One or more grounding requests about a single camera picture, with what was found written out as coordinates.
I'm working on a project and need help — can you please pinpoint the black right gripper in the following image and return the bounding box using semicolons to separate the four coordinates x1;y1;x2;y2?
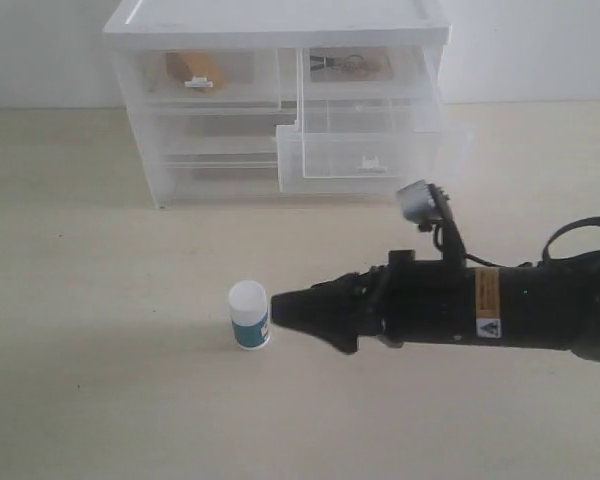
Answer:
271;250;475;354

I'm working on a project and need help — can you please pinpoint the white capped teal bottle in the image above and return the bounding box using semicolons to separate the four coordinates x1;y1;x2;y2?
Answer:
228;280;271;350

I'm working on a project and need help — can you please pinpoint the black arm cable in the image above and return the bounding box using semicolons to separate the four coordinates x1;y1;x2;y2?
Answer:
417;215;600;269

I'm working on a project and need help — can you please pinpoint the yellow rectangular box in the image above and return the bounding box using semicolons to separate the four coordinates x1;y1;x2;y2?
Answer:
166;51;227;92

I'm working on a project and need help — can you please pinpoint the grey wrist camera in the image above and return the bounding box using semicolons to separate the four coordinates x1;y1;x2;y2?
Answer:
396;180;453;225

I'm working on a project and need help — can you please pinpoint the white plastic drawer cabinet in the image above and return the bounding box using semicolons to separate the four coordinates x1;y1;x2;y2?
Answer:
103;1;456;208

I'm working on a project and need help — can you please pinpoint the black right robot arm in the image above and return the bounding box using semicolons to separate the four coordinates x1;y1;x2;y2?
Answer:
270;250;600;362

